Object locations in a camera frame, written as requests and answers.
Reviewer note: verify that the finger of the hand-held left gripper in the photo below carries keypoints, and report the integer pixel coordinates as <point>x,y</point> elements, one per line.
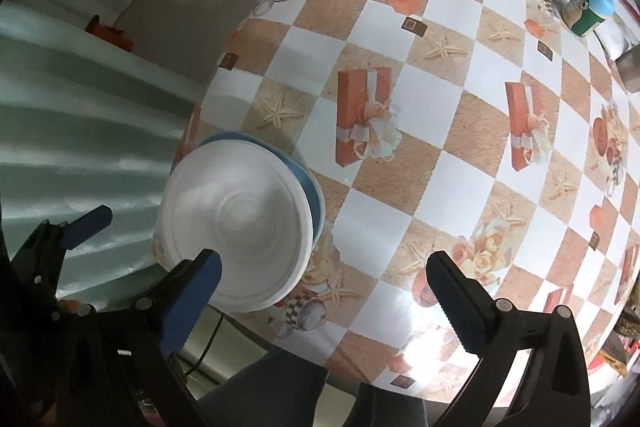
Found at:
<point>90,222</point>

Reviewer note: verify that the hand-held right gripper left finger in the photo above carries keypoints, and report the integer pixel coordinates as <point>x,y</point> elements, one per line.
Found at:
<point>192,302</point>

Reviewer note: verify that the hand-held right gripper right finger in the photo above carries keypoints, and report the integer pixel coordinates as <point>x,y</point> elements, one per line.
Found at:
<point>457,302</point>

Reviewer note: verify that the white plate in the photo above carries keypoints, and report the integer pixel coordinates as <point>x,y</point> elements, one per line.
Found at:
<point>235,227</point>

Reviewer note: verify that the blue bowl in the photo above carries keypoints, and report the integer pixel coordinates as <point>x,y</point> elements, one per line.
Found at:
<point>313,202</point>

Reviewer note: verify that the pale green curtain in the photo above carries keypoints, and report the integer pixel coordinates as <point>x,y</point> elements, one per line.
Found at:
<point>85,122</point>

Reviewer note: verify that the person's left leg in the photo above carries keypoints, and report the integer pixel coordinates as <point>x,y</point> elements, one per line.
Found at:
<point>265,387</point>

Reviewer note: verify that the person's leg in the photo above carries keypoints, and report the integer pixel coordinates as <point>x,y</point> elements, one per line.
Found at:
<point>265,387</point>
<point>385,407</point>

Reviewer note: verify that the person's right leg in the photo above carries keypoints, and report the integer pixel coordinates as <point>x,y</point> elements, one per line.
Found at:
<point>385,407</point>

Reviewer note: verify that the brown printed box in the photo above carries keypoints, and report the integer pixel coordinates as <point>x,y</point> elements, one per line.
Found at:
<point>617,357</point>

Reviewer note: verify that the orange stool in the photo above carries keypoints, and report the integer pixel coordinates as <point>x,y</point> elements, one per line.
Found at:
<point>110,34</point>

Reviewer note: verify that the checkered printed tablecloth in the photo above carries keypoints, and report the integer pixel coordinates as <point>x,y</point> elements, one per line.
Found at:
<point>440,72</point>

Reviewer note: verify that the metal pot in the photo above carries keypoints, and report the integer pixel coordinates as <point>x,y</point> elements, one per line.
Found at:
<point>630,69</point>

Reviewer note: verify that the green jar with blue lid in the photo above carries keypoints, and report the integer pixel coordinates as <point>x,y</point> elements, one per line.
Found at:
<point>587,9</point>

